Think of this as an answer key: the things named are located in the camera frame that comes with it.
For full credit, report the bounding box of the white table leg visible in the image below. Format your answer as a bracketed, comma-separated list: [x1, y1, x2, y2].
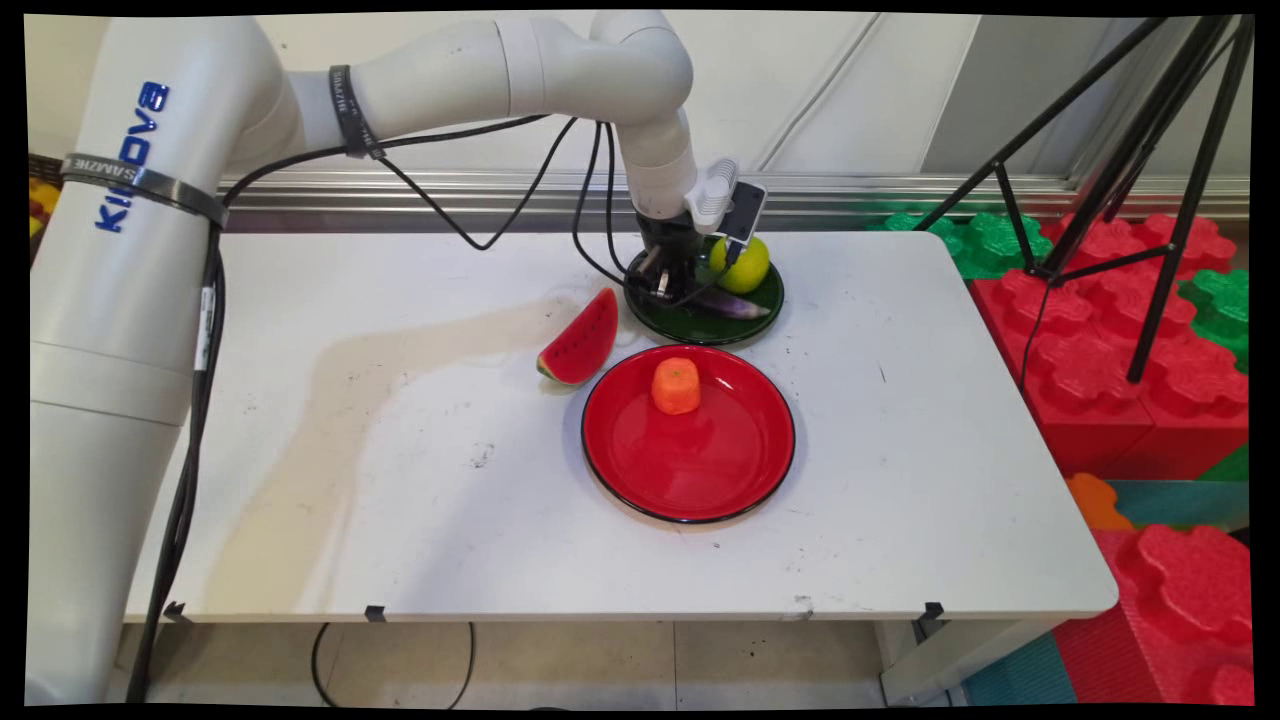
[878, 617, 1063, 707]

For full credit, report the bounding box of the purple toy eggplant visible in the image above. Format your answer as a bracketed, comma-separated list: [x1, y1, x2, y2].
[688, 288, 774, 321]

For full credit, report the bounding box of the red enamel plate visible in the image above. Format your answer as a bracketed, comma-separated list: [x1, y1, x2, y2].
[581, 344, 797, 525]

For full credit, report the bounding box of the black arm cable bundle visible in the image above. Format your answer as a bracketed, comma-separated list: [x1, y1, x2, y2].
[124, 112, 646, 703]

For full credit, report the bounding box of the aluminium wall rail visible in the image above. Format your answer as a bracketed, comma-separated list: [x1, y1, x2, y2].
[218, 168, 1251, 223]

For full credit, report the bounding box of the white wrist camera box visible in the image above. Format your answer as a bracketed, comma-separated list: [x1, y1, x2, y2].
[684, 157, 769, 247]

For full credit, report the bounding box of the teal foam mat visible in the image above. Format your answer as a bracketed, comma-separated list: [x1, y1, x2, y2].
[1108, 478, 1251, 532]

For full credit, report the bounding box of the yellow-green toy lemon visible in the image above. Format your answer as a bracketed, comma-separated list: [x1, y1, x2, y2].
[708, 235, 772, 295]

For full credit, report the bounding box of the black tripod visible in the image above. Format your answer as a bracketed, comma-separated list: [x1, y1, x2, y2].
[914, 14, 1257, 386]

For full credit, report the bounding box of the large red foam block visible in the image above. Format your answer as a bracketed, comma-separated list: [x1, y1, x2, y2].
[972, 212, 1251, 480]

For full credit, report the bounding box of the green foam block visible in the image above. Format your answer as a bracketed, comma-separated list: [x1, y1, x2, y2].
[868, 209, 1054, 281]
[1178, 267, 1251, 373]

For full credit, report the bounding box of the dark green enamel plate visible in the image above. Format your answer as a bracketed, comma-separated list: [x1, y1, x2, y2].
[623, 243, 786, 348]

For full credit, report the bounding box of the grey velcro strap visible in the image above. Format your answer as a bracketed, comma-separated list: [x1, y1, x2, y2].
[60, 153, 230, 229]

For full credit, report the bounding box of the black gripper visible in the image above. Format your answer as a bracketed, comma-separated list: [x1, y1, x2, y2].
[635, 208, 707, 302]

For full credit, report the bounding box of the toy orange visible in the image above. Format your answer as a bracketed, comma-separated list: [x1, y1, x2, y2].
[651, 357, 703, 416]

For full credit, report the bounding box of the orange foam block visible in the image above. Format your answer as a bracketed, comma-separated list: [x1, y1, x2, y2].
[1064, 472, 1137, 532]

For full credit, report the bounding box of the black velcro strap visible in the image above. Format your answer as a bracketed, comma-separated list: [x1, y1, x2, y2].
[328, 65, 387, 160]

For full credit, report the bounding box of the yellow and red basket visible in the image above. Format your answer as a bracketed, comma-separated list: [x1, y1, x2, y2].
[27, 153, 63, 263]

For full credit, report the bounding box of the black floor cable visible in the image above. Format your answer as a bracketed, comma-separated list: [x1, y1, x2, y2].
[310, 622, 477, 712]

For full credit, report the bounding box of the toy watermelon slice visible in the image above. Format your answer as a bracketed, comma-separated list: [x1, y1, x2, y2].
[536, 287, 620, 387]

